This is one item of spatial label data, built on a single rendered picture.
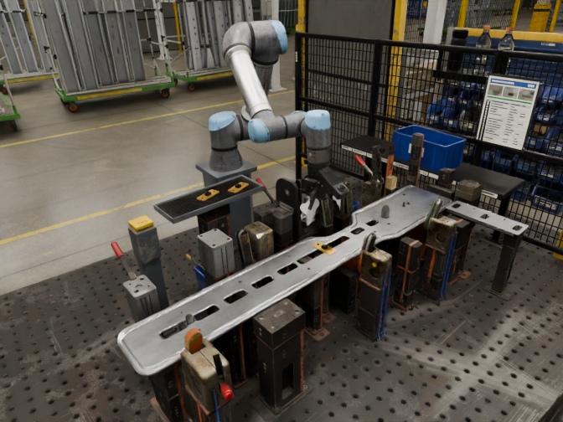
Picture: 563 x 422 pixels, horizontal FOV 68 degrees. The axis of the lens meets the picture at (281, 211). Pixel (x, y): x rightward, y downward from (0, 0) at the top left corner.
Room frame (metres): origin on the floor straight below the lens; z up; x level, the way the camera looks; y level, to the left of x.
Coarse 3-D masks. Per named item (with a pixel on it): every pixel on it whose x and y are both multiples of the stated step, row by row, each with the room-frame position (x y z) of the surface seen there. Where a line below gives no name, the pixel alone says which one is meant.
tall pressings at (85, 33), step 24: (48, 0) 7.23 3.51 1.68; (72, 0) 7.40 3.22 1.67; (96, 0) 8.03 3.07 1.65; (120, 0) 8.01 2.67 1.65; (72, 24) 7.36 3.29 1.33; (96, 24) 7.77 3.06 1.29; (72, 48) 7.70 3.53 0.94; (96, 48) 7.71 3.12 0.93; (120, 48) 7.92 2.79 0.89; (72, 72) 7.22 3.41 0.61; (96, 72) 7.86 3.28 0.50; (120, 72) 7.85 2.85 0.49; (144, 72) 8.03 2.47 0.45
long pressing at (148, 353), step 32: (416, 192) 1.63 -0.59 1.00; (352, 224) 1.36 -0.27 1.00; (384, 224) 1.36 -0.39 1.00; (416, 224) 1.36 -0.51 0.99; (320, 256) 1.16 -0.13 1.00; (352, 256) 1.16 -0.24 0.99; (224, 288) 1.00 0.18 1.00; (288, 288) 1.00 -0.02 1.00; (160, 320) 0.87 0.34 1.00; (224, 320) 0.87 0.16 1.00; (128, 352) 0.76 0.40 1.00; (160, 352) 0.76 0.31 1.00
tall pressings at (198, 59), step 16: (240, 0) 9.68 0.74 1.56; (192, 16) 8.93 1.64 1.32; (208, 16) 9.48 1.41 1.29; (224, 16) 9.66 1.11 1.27; (240, 16) 9.35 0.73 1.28; (192, 32) 8.89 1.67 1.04; (224, 32) 9.34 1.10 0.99; (192, 48) 8.89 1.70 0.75; (192, 64) 9.06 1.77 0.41; (208, 64) 9.05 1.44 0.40; (224, 64) 9.24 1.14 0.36
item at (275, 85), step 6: (270, 0) 8.33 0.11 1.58; (276, 0) 8.37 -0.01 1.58; (264, 6) 8.31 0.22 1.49; (270, 6) 8.29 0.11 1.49; (276, 6) 8.37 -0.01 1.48; (264, 12) 8.32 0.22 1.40; (270, 12) 8.29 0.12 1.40; (276, 12) 8.37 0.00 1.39; (270, 18) 8.34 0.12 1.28; (276, 18) 8.37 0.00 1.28; (276, 66) 8.35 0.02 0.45; (276, 72) 8.35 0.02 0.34; (276, 78) 8.35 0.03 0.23; (270, 84) 8.35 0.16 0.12; (276, 84) 8.35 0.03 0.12; (270, 90) 8.23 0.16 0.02; (276, 90) 8.22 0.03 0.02
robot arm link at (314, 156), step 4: (328, 148) 1.26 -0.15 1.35; (308, 152) 1.23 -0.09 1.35; (312, 152) 1.21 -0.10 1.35; (316, 152) 1.20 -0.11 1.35; (320, 152) 1.20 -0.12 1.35; (324, 152) 1.21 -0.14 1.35; (328, 152) 1.21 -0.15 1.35; (308, 156) 1.21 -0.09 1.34; (312, 156) 1.21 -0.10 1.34; (316, 156) 1.20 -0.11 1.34; (320, 156) 1.20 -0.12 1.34; (324, 156) 1.20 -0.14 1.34; (328, 156) 1.21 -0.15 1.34; (308, 160) 1.22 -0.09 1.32; (312, 160) 1.21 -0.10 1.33; (316, 160) 1.20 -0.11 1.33; (320, 160) 1.20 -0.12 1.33; (324, 160) 1.20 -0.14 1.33; (328, 160) 1.21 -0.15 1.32
